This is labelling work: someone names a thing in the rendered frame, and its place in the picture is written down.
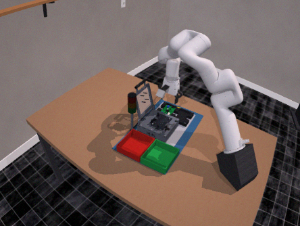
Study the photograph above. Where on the red open-top bin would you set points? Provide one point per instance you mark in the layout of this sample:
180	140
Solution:
134	144

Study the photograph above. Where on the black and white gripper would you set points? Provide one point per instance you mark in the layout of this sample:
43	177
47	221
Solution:
174	88

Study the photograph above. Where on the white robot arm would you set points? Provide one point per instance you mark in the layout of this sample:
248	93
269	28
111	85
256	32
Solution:
187	46

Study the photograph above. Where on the green bin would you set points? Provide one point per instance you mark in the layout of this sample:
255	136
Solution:
160	156

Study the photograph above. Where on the green circuit board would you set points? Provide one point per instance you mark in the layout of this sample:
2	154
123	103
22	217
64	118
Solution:
168	109

